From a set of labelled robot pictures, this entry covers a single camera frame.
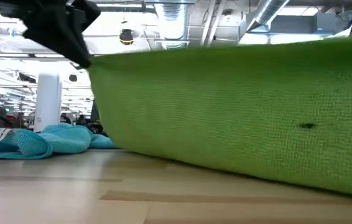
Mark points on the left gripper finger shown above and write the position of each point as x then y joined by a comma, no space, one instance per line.
61,34
87,15

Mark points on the blue microfiber towel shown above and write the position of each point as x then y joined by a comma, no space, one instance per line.
64,138

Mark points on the green microfiber towel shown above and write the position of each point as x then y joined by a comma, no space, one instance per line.
225,109

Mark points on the black round ceiling fixture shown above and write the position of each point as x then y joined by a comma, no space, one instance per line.
126,35

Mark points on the small black ceiling fixture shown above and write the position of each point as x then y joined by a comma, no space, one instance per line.
72,77

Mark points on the long LED light bar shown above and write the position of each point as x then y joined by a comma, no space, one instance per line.
8,56

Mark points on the white round column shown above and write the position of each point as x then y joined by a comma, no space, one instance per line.
48,102

